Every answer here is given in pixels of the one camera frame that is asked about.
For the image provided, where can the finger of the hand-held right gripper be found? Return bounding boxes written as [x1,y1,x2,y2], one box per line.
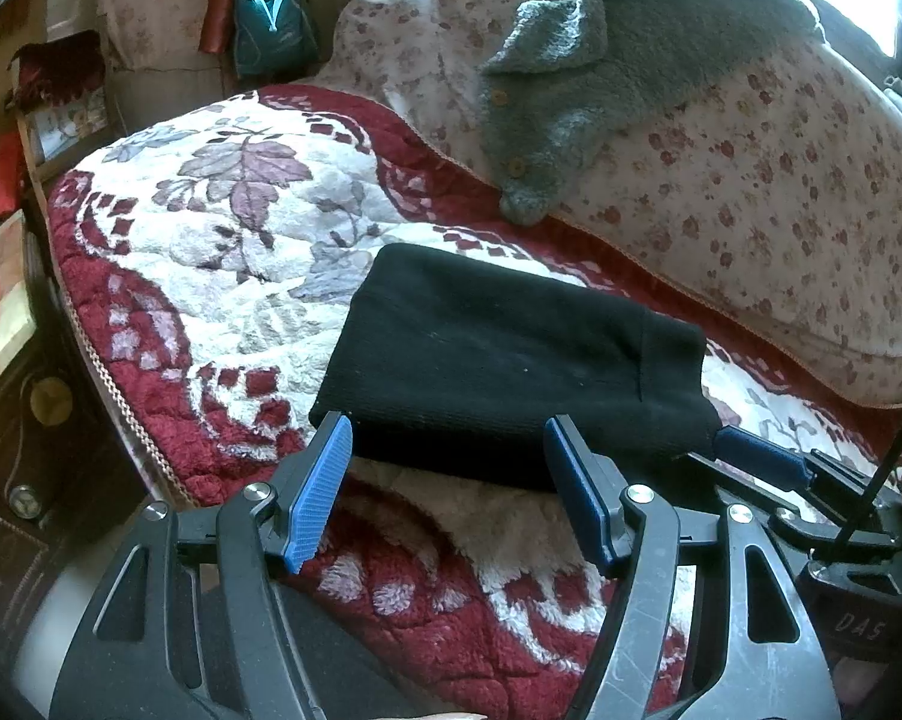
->
[709,424,884,512]
[683,450,899,565]

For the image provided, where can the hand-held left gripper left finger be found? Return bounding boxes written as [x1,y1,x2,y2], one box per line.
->
[50,411,354,720]

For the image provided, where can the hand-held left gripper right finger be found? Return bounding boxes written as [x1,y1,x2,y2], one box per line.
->
[543,414,842,720]

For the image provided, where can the black pants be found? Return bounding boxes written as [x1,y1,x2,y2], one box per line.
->
[308,244,737,497]

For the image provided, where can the red white floral plush blanket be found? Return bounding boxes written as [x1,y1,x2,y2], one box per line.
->
[46,82,902,720]

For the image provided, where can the beige floral quilt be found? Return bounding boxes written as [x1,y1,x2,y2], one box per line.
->
[312,0,902,410]

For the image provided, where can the dark wooden cabinet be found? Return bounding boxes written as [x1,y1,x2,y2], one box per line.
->
[0,345,164,691]

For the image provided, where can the red and white box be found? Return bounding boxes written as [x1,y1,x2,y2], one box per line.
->
[0,210,42,410]

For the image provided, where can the grey-green fleece jacket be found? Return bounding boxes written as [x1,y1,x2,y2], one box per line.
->
[479,0,827,227]

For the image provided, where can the red packet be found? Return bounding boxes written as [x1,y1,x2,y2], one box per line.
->
[0,131,27,219]

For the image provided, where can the teal bag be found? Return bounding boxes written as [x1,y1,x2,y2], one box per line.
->
[233,0,321,77]

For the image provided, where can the dark red cloth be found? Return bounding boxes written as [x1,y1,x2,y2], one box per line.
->
[8,31,109,115]

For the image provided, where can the floral pillow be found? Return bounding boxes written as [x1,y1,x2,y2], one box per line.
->
[95,0,224,70]

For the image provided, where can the black braided cable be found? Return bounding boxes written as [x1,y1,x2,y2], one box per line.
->
[833,382,902,563]

